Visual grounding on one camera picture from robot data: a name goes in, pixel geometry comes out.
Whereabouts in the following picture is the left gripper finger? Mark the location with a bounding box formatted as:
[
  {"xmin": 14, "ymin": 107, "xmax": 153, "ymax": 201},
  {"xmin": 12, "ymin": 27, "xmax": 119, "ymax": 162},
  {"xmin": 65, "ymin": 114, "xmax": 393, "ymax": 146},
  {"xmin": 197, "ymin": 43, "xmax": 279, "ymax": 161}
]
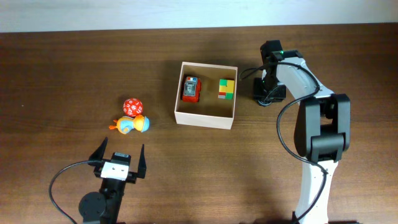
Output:
[
  {"xmin": 137, "ymin": 144, "xmax": 147, "ymax": 179},
  {"xmin": 88, "ymin": 137, "xmax": 108, "ymax": 166}
]

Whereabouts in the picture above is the multicolour puzzle cube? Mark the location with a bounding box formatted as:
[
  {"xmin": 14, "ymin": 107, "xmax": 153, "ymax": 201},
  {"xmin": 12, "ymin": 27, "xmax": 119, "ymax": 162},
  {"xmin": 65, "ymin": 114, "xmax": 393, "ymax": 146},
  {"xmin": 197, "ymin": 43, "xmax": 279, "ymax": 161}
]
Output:
[{"xmin": 218, "ymin": 79, "xmax": 235, "ymax": 100}]

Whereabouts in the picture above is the orange blue toy duck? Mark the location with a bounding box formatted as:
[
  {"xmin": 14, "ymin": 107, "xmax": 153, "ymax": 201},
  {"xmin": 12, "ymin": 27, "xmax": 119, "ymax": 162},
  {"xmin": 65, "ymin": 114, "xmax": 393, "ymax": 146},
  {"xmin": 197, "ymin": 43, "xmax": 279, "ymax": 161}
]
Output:
[{"xmin": 108, "ymin": 114, "xmax": 150, "ymax": 134}]

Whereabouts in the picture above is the red numbered polyhedral die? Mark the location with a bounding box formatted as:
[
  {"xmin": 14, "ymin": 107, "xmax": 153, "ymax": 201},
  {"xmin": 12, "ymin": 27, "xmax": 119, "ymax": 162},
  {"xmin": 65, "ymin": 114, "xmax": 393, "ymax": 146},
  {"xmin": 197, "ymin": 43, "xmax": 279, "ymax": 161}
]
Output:
[{"xmin": 123, "ymin": 98, "xmax": 144, "ymax": 117}]

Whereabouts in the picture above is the white cardboard box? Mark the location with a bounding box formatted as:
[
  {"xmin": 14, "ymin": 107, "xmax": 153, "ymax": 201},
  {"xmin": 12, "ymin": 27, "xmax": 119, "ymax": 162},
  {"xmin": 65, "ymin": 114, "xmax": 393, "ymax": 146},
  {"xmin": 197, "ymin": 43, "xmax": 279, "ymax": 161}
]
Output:
[{"xmin": 174, "ymin": 62, "xmax": 238, "ymax": 129}]

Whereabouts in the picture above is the red toy fire truck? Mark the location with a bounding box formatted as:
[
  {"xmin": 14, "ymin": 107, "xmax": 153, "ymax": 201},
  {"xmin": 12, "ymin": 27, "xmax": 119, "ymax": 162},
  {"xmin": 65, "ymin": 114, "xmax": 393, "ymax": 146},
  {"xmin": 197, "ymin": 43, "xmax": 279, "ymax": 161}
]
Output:
[{"xmin": 182, "ymin": 76, "xmax": 201, "ymax": 103}]

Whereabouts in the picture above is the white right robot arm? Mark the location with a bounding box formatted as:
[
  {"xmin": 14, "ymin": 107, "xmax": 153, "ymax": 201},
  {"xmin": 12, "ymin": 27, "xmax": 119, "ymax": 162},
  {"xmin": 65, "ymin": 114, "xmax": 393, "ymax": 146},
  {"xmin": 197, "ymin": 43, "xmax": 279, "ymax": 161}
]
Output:
[{"xmin": 254, "ymin": 40, "xmax": 351, "ymax": 223}]

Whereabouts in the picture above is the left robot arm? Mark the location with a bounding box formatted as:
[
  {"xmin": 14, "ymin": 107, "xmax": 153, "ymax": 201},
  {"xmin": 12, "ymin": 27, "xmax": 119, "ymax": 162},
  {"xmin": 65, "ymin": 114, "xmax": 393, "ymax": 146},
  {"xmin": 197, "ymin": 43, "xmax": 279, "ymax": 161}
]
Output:
[{"xmin": 78, "ymin": 139, "xmax": 147, "ymax": 224}]

